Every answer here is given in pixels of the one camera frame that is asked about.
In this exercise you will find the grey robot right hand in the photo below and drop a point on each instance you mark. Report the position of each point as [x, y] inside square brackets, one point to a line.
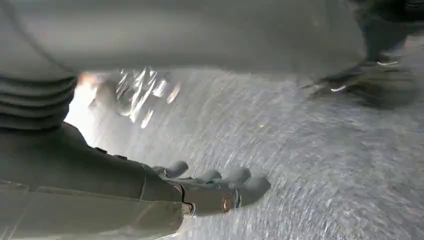
[82, 192]

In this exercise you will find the black robot leg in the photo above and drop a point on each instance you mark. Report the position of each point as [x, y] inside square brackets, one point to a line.
[381, 86]

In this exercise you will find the shiny metal chair base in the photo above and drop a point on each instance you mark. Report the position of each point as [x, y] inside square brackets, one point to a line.
[139, 94]

